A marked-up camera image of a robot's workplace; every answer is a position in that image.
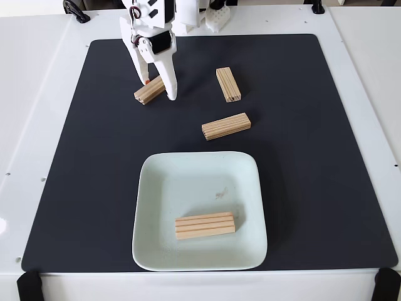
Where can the black rubber mat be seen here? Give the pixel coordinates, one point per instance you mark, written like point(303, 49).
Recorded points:
point(94, 156)

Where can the black table clamp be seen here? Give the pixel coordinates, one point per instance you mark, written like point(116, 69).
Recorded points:
point(388, 285)
point(29, 287)
point(317, 7)
point(76, 12)

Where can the pale green square plate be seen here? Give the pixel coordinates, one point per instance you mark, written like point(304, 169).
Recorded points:
point(194, 188)

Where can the black base clamp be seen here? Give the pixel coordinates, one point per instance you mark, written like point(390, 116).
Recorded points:
point(219, 3)

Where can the grooved wooden block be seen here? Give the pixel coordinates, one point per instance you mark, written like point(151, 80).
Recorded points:
point(205, 226)
point(150, 91)
point(226, 126)
point(228, 84)

